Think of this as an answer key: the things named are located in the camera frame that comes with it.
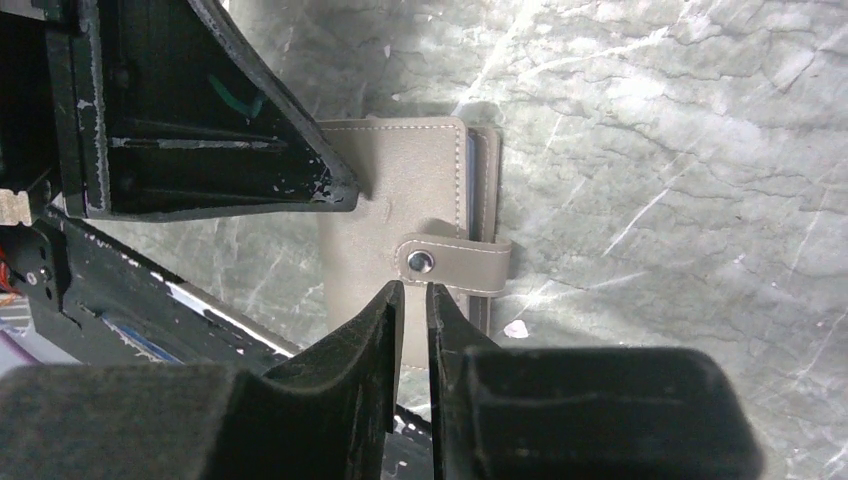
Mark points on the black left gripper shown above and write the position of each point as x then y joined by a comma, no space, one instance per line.
164,112

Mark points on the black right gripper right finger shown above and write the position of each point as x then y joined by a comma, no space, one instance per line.
579,413

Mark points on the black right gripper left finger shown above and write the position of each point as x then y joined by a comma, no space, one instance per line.
322,414

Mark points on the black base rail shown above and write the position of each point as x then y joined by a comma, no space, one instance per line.
105,305

